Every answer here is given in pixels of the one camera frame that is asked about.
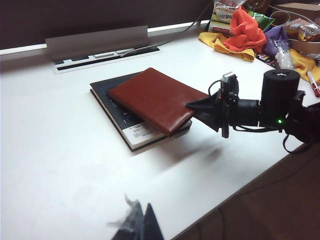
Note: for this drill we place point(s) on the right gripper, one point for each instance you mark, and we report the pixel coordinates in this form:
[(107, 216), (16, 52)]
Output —
[(245, 112)]

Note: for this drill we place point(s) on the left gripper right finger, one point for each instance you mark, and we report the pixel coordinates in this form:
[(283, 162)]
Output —
[(152, 227)]

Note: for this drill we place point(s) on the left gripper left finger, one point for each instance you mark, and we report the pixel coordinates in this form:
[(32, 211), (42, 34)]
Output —
[(130, 225)]

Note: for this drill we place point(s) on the red leather-bound book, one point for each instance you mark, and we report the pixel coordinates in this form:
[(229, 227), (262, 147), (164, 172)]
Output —
[(150, 100)]

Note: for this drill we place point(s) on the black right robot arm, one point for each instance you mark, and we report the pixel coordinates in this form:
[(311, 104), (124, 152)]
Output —
[(280, 95)]

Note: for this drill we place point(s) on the black book with white pages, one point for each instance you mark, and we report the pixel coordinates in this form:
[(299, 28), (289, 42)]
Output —
[(100, 88)]

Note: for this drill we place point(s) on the yellow cloth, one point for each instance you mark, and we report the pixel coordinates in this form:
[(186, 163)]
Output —
[(302, 65), (220, 43)]

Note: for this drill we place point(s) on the black snack packet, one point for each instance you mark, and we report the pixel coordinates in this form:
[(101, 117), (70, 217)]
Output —
[(265, 58)]

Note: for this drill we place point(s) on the orange cloth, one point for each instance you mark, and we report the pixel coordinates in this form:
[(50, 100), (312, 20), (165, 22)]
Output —
[(245, 32)]

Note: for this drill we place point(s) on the crumpled clear plastic wrap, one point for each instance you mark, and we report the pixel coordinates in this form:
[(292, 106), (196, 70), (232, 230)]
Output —
[(282, 57)]

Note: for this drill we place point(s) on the printed clear snack bag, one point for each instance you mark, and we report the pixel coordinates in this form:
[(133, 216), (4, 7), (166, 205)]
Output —
[(220, 17)]

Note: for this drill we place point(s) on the purple cloth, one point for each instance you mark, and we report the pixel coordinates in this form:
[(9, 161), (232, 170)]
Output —
[(275, 37)]

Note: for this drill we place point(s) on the green snack bag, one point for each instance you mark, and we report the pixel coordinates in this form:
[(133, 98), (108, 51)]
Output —
[(262, 20)]

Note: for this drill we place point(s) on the red marker pen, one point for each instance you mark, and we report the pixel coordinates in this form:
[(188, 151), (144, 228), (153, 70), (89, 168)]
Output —
[(315, 87)]

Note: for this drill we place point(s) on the beige paper bowl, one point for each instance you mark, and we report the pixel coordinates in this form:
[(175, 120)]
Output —
[(307, 45)]

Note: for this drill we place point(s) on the orange foil snack packet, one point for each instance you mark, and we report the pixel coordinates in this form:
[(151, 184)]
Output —
[(305, 30)]

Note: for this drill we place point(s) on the brown cardboard box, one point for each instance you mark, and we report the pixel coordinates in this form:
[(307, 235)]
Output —
[(305, 10)]

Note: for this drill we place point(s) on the grey fabric desk partition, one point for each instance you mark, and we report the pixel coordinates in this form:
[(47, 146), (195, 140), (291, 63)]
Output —
[(75, 15)]

